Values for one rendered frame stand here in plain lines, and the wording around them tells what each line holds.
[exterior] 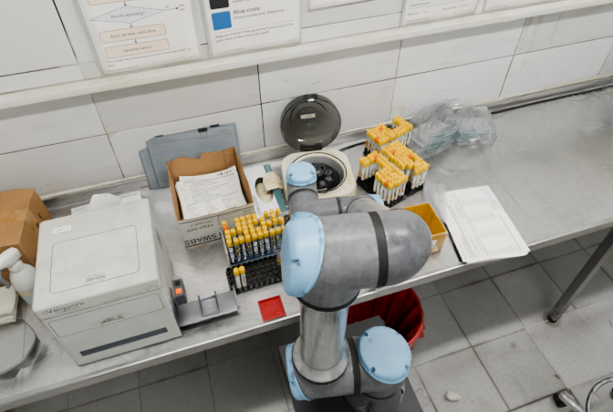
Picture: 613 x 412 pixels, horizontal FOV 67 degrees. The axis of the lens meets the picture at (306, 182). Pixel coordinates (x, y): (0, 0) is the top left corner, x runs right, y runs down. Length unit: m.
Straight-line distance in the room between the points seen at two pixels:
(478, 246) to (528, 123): 0.76
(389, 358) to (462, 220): 0.75
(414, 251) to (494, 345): 1.82
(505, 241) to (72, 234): 1.29
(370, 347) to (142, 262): 0.57
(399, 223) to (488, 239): 0.97
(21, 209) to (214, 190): 0.58
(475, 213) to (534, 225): 0.20
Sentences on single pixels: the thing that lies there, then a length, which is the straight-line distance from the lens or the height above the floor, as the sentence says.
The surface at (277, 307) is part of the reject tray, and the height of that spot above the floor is 0.88.
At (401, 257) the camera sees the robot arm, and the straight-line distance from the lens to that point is 0.68.
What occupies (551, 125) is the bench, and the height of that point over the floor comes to 0.87.
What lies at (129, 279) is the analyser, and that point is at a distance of 1.19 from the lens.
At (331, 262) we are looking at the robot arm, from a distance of 0.66.
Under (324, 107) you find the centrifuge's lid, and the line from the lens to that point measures 1.68.
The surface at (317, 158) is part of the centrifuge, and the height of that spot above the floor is 0.98.
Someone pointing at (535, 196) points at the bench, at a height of 0.87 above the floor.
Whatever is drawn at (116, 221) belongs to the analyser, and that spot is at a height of 1.17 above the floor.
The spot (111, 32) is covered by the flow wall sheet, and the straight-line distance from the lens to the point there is 1.46.
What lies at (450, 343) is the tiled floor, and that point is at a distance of 2.43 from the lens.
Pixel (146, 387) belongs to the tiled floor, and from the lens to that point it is 2.37.
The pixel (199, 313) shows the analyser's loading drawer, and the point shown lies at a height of 0.92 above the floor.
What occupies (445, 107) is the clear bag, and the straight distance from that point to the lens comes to 1.86.
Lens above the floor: 2.11
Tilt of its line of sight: 46 degrees down
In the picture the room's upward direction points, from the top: straight up
